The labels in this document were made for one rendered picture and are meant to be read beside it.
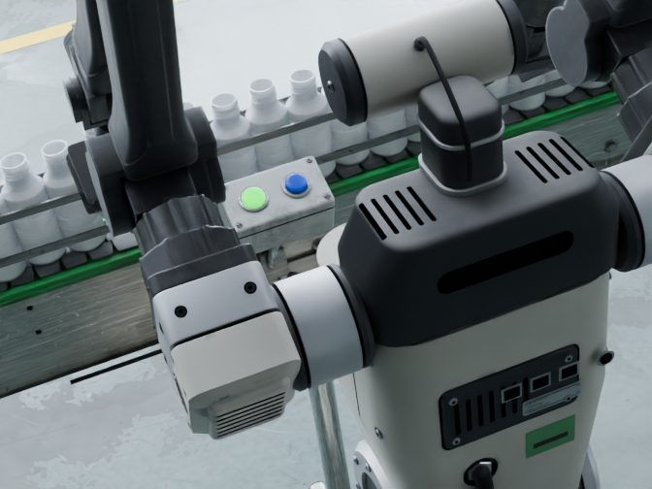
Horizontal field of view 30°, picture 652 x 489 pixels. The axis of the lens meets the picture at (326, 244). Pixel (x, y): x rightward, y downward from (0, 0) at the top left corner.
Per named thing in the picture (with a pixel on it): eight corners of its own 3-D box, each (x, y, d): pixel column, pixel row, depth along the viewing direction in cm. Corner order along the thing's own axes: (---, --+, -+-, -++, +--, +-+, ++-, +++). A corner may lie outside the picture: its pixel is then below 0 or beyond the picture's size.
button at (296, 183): (303, 175, 161) (303, 169, 160) (310, 192, 160) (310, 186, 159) (281, 181, 161) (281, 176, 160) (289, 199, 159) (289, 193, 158)
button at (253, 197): (260, 188, 160) (260, 182, 159) (268, 207, 159) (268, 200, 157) (239, 196, 159) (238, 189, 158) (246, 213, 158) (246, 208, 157)
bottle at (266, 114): (286, 194, 177) (270, 99, 167) (250, 187, 180) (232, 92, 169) (305, 171, 181) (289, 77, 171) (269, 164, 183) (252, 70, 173)
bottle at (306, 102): (299, 185, 178) (283, 90, 168) (293, 162, 183) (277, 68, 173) (339, 178, 179) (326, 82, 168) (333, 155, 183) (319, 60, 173)
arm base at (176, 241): (260, 257, 94) (255, 309, 105) (224, 169, 97) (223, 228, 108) (150, 294, 92) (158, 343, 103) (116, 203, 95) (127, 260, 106)
